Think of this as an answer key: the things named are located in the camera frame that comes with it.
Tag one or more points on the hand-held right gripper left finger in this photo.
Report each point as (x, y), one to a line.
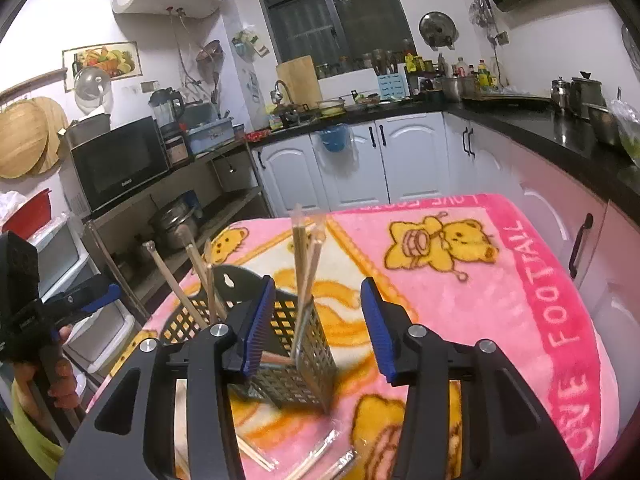
(257, 330)

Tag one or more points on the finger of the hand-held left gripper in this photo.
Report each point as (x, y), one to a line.
(80, 291)
(100, 297)

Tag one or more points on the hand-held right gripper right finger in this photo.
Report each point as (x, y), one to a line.
(380, 330)

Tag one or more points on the dark green utensil basket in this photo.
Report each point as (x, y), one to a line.
(310, 350)

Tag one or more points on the bunch of chopsticks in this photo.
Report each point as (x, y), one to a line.
(171, 280)

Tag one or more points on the single chopstick pair packet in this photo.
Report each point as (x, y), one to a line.
(300, 260)

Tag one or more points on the person's left hand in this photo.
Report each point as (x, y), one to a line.
(65, 380)

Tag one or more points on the plastic drawer cabinet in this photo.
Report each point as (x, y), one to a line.
(60, 260)

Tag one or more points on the red plastic basin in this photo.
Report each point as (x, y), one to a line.
(30, 215)

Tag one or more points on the white plastic bag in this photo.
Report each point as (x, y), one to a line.
(11, 205)

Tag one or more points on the pink printed blanket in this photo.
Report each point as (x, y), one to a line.
(475, 310)

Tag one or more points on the large steel pot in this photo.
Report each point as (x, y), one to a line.
(172, 225)

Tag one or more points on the black microwave oven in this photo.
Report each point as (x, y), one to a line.
(120, 165)

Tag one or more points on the woven bamboo tray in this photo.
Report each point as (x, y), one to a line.
(20, 142)

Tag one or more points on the steel baking pan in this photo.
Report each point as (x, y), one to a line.
(87, 130)

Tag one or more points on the round wooden board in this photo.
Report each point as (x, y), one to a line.
(56, 125)

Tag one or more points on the white base cabinets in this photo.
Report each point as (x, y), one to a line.
(415, 160)

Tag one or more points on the metal shelf rack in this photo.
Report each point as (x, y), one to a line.
(210, 160)

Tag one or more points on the light blue storage box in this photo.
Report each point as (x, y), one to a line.
(210, 136)

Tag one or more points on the blue hanging bag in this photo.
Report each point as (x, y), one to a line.
(334, 139)

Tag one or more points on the blender jug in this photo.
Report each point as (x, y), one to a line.
(165, 110)

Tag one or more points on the glass dome lid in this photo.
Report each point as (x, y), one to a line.
(92, 87)

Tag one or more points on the chrome faucet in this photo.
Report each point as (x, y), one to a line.
(282, 90)

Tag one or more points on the light blue knife rack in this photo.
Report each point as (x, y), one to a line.
(391, 87)

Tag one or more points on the wooden cutting board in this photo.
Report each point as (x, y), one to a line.
(299, 82)

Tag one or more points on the steel cooking pot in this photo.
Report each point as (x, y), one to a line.
(456, 89)

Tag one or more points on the hanging strainer pan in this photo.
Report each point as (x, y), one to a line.
(210, 60)

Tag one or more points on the black kitchen countertop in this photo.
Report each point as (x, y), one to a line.
(550, 125)

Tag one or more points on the row of glass jars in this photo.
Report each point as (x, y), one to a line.
(360, 62)

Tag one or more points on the cooking oil bottle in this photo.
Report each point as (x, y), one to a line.
(482, 75)

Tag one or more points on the small steel kettle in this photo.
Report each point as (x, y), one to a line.
(561, 94)

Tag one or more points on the steel pot lid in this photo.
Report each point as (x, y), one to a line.
(437, 30)

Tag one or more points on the large steel kettle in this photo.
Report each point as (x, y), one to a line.
(586, 95)

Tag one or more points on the plastic bag of vegetables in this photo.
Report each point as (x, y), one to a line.
(627, 130)

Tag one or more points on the dark window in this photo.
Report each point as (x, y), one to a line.
(325, 10)

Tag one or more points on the bunch of hanging kitchen tools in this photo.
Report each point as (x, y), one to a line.
(482, 10)

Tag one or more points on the wooden wall rail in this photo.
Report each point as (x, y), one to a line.
(30, 85)

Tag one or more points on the fruit wall poster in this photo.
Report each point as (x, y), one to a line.
(105, 62)

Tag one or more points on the wall pocket organizer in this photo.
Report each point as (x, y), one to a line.
(250, 45)

